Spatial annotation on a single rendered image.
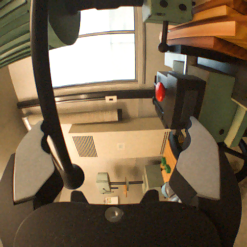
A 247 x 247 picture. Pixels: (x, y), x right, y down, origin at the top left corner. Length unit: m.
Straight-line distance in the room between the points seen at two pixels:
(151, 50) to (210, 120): 1.38
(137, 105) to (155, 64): 0.57
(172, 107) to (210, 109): 0.07
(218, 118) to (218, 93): 0.05
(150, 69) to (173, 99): 1.41
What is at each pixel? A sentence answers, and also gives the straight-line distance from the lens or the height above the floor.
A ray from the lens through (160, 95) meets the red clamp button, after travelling 0.19.
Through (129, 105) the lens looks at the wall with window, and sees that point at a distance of 1.71.
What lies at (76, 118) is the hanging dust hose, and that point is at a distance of 1.68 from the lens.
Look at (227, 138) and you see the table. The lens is 0.29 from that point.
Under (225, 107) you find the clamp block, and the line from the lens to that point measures 0.24.
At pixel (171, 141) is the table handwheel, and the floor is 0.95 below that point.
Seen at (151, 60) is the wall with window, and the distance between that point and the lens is 1.56.
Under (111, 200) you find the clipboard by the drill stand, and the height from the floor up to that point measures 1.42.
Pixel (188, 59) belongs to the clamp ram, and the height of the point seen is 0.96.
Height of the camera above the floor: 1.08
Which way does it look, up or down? level
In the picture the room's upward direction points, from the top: 92 degrees counter-clockwise
